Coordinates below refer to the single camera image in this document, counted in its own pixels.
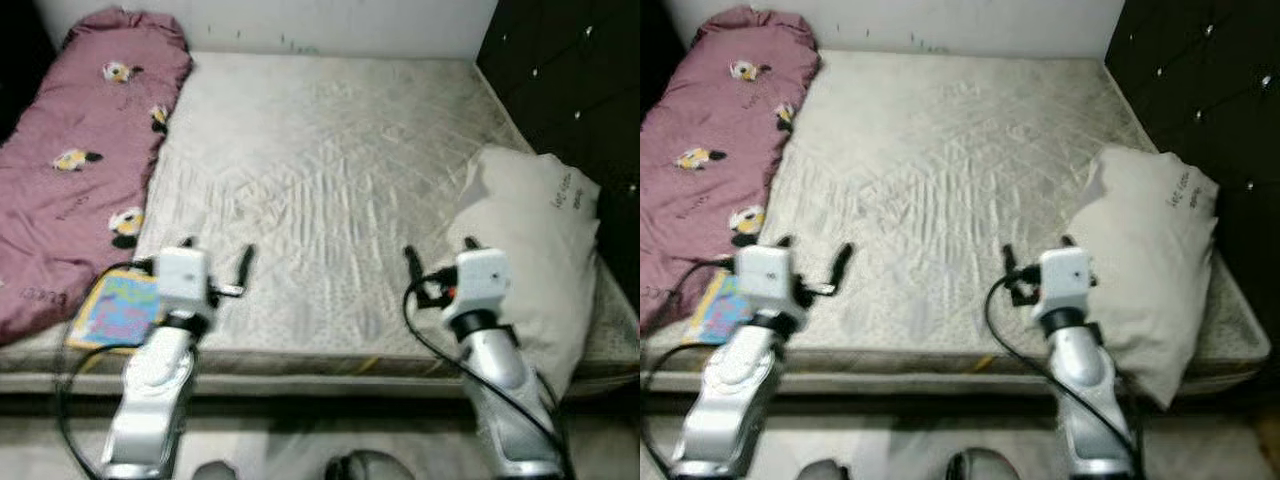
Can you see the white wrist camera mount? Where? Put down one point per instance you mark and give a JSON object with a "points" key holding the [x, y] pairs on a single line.
{"points": [[480, 282], [765, 278], [1063, 278], [182, 280]]}

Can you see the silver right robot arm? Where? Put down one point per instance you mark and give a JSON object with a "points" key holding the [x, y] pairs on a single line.
{"points": [[505, 390], [1090, 390]]}

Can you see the grey robot leg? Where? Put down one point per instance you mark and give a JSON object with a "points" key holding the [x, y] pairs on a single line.
{"points": [[988, 467], [822, 470], [215, 471], [368, 467]]}

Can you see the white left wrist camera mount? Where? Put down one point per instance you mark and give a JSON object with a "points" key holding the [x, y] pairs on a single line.
{"points": [[182, 280], [765, 278]]}

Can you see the pink cartoon print blanket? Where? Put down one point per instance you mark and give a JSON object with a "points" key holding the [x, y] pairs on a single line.
{"points": [[700, 200], [70, 200]]}

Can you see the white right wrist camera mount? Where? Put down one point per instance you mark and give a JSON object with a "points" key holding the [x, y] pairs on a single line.
{"points": [[480, 282], [1063, 278]]}

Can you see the grey right robot leg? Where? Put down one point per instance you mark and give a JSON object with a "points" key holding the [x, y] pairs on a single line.
{"points": [[368, 467], [988, 467]]}

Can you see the white pillow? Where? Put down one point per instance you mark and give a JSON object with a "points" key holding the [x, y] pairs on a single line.
{"points": [[540, 230], [1160, 240]]}

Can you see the colourful children's book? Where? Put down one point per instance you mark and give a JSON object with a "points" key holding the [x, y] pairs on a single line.
{"points": [[722, 315], [115, 312]]}

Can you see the grey left robot leg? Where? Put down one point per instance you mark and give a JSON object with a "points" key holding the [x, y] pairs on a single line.
{"points": [[215, 471], [822, 470]]}

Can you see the black tufted headboard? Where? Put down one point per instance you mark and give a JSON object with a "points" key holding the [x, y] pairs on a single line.
{"points": [[570, 80], [1210, 80]]}

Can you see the grey patterned mattress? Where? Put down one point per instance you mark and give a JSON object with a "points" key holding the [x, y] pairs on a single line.
{"points": [[330, 170], [940, 170]]}

